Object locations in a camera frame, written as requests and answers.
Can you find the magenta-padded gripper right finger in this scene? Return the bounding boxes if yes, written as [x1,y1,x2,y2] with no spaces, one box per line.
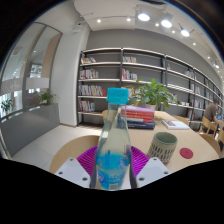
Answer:
[128,145,172,190]

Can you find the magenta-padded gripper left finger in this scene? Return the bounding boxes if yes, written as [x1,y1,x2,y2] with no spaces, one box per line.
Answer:
[54,145,101,190]

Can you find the clear bottle with blue cap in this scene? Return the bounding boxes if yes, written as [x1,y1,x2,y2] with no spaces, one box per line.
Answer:
[94,87,133,192]

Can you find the light wooden round-back chair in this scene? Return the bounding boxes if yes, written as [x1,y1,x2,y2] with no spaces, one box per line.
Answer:
[199,133,223,158]
[173,114,190,127]
[101,109,109,123]
[49,134,101,174]

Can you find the grey-green patterned ceramic mug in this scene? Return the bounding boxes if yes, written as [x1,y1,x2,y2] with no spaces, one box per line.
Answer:
[146,131,179,165]

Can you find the flat round red coaster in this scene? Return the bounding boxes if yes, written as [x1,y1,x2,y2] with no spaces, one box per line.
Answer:
[179,147,195,160]

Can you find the white open magazine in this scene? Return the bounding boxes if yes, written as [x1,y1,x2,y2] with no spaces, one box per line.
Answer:
[161,119,191,131]

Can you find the red book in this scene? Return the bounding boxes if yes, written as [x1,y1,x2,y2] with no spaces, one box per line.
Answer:
[121,112,154,124]

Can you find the pink book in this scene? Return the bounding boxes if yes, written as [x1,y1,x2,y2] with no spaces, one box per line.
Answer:
[120,104,155,116]

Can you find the green potted plant, white pot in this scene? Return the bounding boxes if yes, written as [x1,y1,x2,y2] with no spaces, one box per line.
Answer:
[126,78,178,112]

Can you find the small leafy ledge plant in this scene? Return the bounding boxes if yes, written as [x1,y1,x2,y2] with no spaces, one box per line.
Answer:
[0,98,14,116]
[35,89,56,106]

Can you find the person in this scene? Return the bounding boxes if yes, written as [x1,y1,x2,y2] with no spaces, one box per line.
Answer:
[202,99,221,124]

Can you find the grey shelf unit with books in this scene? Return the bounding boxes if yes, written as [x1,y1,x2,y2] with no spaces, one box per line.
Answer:
[77,47,224,129]

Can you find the round ceiling lights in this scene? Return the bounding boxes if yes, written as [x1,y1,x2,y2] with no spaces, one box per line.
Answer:
[94,11,223,71]

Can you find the wooden slat-frame chair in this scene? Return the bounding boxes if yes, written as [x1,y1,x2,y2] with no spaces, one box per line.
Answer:
[216,128,224,151]
[199,115,219,135]

